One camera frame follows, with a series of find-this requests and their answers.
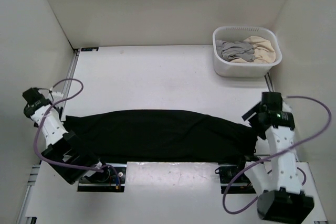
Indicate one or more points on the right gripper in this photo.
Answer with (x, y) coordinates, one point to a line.
(256, 109)

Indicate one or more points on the black trousers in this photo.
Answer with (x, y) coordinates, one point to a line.
(163, 136)

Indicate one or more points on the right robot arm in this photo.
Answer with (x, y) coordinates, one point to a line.
(280, 193)

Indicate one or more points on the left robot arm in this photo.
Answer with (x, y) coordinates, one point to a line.
(65, 152)

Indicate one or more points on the beige garment in basket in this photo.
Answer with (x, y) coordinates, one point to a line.
(263, 51)

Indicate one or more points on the white plastic laundry basket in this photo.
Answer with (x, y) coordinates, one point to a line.
(243, 70)

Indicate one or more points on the grey garment in basket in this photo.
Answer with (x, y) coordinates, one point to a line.
(233, 50)

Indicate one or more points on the small dark label sticker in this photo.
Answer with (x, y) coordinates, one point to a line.
(89, 49)

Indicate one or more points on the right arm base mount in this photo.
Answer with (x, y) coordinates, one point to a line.
(228, 171)

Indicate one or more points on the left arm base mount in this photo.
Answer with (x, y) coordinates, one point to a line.
(111, 181)

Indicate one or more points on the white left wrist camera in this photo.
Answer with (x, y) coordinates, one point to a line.
(55, 96)

